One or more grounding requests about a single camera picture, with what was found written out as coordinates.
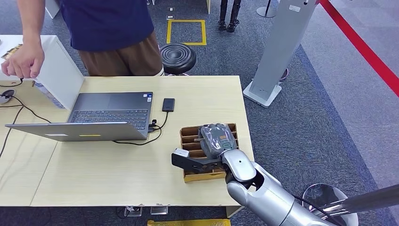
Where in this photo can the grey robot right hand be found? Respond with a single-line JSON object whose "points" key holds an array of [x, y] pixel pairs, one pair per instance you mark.
{"points": [[216, 140]]}

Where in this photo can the person's right hand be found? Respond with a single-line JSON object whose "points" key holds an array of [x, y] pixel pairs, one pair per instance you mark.
{"points": [[24, 60]]}

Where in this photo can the person's right forearm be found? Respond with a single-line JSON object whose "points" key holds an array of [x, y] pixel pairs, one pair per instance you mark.
{"points": [[29, 21]]}

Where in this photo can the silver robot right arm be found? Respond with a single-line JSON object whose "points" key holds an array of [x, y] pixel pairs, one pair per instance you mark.
{"points": [[265, 196]]}

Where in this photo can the brown wooden card organizer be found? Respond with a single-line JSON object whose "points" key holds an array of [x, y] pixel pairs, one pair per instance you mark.
{"points": [[191, 146]]}

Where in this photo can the person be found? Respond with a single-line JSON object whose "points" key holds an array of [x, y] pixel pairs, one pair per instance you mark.
{"points": [[106, 25]]}

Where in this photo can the printed cards stack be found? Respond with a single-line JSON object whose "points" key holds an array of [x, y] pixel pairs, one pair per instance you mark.
{"points": [[11, 52]]}

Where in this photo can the white box cabinet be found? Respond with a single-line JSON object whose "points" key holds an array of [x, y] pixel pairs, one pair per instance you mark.
{"points": [[59, 75]]}

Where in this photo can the white round desk device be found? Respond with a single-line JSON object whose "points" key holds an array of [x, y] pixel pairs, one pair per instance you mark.
{"points": [[5, 96]]}

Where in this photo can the black external drive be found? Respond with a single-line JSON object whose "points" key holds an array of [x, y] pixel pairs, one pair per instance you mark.
{"points": [[168, 105]]}

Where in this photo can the white furniture corner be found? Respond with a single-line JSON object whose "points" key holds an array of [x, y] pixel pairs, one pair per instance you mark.
{"points": [[52, 7]]}

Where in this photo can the pale table leg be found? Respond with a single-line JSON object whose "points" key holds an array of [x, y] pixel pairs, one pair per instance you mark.
{"points": [[233, 211]]}

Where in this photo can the yellow package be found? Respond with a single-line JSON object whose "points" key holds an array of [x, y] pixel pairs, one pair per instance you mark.
{"points": [[188, 222]]}

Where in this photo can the black round stool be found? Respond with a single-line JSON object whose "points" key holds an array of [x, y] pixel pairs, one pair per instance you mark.
{"points": [[177, 58]]}

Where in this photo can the grey open laptop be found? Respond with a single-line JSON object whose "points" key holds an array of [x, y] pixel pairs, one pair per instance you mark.
{"points": [[109, 109]]}

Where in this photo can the grey kiosk stand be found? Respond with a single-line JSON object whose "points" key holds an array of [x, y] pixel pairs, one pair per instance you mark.
{"points": [[280, 46]]}

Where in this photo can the chrome stand with pole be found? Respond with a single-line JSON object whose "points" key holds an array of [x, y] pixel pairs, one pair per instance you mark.
{"points": [[324, 193]]}

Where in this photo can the black robot legs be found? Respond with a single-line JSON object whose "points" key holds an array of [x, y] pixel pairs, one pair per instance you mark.
{"points": [[232, 18]]}

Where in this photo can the white panel edge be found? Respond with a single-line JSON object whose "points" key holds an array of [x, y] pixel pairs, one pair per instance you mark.
{"points": [[208, 6]]}

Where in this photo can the round grey pole base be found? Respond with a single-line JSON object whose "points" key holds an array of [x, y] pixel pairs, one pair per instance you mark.
{"points": [[266, 12]]}

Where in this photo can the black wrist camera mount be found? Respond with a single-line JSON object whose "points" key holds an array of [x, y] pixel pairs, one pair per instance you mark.
{"points": [[193, 163]]}

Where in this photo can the metal floor bracket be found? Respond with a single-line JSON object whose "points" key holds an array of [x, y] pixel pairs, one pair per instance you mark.
{"points": [[159, 210], [133, 211]]}

